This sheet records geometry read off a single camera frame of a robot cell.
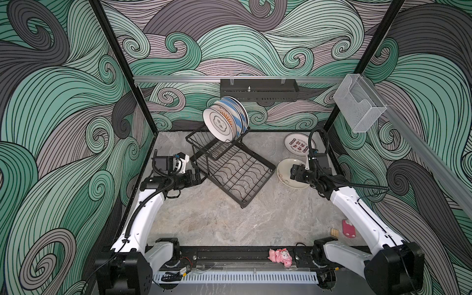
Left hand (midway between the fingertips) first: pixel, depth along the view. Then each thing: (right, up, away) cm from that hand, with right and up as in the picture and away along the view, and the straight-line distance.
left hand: (199, 176), depth 79 cm
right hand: (+46, +2, +4) cm, 46 cm away
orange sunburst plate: (+12, +25, +3) cm, 28 cm away
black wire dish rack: (+16, +1, +21) cm, 26 cm away
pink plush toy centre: (+34, -31, -8) cm, 46 cm away
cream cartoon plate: (+43, -1, +20) cm, 47 cm away
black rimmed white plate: (+7, +23, +7) cm, 25 cm away
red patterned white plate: (+56, +14, +35) cm, 68 cm away
